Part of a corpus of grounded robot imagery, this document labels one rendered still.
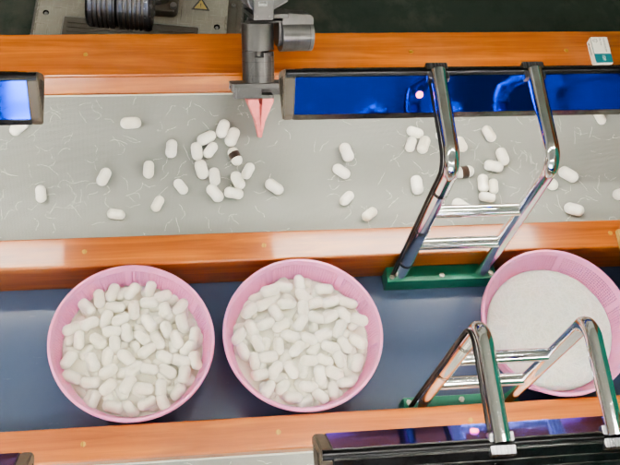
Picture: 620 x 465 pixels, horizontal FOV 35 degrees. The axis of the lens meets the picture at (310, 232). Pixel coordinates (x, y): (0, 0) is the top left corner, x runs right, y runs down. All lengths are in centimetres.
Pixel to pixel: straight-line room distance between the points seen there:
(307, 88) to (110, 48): 55
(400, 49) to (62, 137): 66
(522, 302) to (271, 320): 45
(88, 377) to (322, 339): 39
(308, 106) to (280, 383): 46
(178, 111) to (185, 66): 9
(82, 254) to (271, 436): 44
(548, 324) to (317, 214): 45
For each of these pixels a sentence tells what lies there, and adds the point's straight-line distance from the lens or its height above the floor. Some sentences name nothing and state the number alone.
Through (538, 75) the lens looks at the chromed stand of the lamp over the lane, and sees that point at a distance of 154.
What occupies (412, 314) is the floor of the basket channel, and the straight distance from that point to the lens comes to 180.
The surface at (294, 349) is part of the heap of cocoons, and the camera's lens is 167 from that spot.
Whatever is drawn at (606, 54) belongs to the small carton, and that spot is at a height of 79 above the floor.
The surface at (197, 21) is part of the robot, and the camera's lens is 231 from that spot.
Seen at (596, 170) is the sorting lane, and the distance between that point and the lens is 196.
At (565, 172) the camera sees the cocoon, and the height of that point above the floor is 76.
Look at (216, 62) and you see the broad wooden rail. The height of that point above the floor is 77.
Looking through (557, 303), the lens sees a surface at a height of 73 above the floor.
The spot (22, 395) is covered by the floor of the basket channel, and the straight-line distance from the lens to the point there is 173.
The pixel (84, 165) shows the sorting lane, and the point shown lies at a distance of 181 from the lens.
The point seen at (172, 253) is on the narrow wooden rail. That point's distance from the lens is 170.
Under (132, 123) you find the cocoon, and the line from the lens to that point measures 183.
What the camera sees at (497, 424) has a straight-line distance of 129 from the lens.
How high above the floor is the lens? 231
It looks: 64 degrees down
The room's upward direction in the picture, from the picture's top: 15 degrees clockwise
